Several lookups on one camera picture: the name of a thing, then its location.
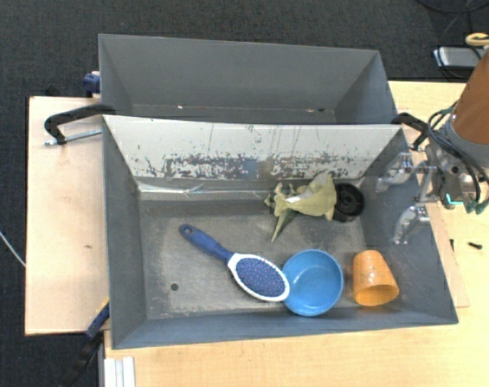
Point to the blue bowl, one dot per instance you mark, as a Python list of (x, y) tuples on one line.
[(313, 282)]

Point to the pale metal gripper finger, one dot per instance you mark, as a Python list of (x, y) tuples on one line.
[(395, 173), (407, 224)]

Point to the grey metal bin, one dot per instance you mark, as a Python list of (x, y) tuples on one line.
[(244, 200)]

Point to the blue and white hairbrush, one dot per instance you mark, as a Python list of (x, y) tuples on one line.
[(248, 268)]

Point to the black round spool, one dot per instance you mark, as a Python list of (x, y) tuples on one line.
[(351, 203)]

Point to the orange cup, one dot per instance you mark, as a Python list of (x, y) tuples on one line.
[(373, 278)]

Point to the yellow-green cloth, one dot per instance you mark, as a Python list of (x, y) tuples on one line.
[(304, 204)]

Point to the pale wood board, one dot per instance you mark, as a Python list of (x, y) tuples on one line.
[(63, 216)]

